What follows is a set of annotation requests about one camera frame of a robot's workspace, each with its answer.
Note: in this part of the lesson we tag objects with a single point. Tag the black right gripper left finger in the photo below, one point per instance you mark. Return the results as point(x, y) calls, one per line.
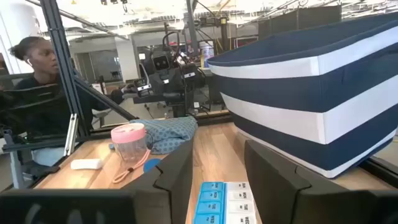
point(168, 193)

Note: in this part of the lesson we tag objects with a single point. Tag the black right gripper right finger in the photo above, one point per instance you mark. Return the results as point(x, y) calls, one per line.
point(280, 193)

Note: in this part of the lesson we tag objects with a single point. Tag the blue white weekly pill organizer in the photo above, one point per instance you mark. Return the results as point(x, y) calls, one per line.
point(211, 202)

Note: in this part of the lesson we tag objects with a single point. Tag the blue patterned cloth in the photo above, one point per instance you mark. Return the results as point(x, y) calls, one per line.
point(171, 133)

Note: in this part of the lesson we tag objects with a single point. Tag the small white roll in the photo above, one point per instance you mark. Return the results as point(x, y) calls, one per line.
point(86, 164)

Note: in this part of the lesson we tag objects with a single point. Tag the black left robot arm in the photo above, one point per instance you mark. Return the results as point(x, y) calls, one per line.
point(174, 99)

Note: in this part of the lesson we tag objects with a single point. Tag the navy white striped fabric basket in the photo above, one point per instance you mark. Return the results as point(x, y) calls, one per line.
point(280, 93)

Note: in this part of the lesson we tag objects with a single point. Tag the small blue round object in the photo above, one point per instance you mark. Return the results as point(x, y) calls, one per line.
point(150, 165)

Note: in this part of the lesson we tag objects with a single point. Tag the white building column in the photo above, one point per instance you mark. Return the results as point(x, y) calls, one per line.
point(127, 59)

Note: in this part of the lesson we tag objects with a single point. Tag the blue white canister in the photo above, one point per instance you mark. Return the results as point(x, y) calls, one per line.
point(207, 54)

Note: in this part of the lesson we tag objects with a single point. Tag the person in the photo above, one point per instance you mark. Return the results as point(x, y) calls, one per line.
point(40, 62)

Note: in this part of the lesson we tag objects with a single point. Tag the black partition panel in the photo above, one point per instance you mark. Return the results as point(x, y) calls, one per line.
point(298, 21)

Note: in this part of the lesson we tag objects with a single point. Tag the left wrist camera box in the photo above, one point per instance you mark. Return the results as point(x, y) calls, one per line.
point(161, 61)

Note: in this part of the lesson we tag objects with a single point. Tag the silver metal bracket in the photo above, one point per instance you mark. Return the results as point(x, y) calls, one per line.
point(71, 133)

